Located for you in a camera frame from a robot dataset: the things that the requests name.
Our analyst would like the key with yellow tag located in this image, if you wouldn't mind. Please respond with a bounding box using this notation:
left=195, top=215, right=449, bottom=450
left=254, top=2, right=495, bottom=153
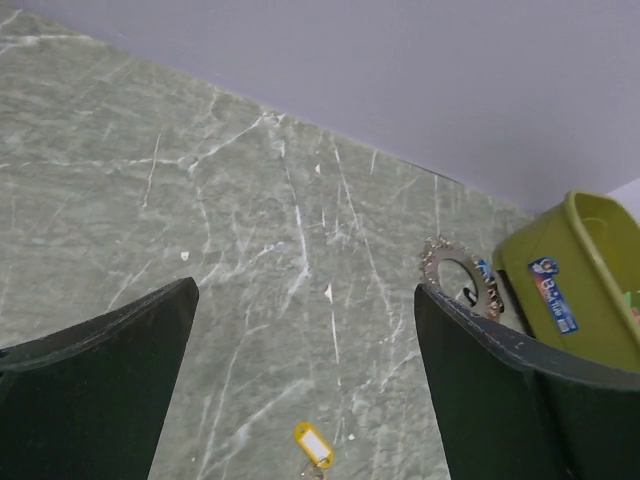
left=294, top=422, right=335, bottom=480

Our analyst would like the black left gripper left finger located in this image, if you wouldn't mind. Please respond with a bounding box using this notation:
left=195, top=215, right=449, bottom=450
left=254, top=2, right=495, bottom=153
left=1, top=277, right=199, bottom=479

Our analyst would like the olive green plastic bin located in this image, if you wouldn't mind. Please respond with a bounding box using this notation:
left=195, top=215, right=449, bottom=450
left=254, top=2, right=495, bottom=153
left=493, top=191, right=639, bottom=372

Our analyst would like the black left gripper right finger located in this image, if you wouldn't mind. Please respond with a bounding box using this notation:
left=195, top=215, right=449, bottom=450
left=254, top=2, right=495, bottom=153
left=414, top=283, right=639, bottom=479

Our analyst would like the key with blue tag attached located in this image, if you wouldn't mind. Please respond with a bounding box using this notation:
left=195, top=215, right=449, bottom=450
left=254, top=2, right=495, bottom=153
left=475, top=259, right=494, bottom=283

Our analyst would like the round metal key organizer disc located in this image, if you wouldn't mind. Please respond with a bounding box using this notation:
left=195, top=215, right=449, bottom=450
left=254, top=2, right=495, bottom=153
left=421, top=236, right=504, bottom=321

